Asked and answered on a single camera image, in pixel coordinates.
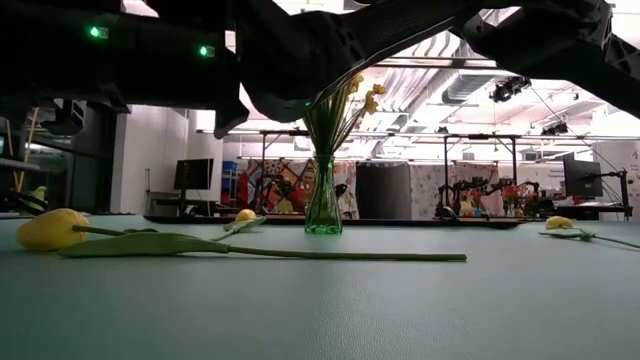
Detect silver ventilation duct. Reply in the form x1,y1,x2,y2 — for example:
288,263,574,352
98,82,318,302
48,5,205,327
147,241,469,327
442,69,501,104

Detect black partition panel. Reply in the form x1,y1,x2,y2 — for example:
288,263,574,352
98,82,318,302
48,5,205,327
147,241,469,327
355,162,412,220

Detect dark background desk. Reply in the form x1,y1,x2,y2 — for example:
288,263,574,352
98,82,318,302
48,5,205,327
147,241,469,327
148,189,226,217

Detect black background station frame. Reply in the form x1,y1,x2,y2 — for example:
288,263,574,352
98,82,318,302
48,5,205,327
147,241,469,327
197,127,640,221

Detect pale green object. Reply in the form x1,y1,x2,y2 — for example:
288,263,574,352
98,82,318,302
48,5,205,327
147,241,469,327
27,185,50,211

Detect yellow artificial tulip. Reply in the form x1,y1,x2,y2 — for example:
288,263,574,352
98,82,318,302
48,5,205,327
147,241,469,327
538,214,640,250
15,207,468,263
209,208,268,244

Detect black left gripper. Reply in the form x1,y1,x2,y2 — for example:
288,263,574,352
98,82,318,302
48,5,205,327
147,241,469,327
213,29,250,140

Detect green glass vase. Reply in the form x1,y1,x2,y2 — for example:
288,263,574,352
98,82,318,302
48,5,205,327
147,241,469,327
304,154,344,235

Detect blue storage bins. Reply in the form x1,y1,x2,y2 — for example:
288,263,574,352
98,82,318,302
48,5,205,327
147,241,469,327
222,160,239,206

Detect large black spotlight cluster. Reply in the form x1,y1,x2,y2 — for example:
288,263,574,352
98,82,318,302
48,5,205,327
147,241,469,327
488,73,533,104

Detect teal table mat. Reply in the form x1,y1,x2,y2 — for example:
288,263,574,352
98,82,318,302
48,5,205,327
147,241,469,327
0,214,640,360

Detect black monitor on stand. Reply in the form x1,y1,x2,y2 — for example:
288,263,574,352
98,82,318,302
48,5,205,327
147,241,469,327
173,157,216,192

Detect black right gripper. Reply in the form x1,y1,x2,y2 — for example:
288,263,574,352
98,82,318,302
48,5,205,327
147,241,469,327
239,14,321,124

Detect colourful patterned quilt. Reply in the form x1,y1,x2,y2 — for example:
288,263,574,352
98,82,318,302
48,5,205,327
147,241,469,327
239,158,359,219

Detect white floral cloth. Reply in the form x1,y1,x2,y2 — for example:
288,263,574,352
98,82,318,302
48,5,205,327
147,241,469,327
410,163,501,219

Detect small black spotlight cluster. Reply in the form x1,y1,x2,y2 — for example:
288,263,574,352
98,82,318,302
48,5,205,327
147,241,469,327
541,120,570,137

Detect dark background monitor table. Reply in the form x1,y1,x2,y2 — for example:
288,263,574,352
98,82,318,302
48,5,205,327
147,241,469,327
553,199,635,222

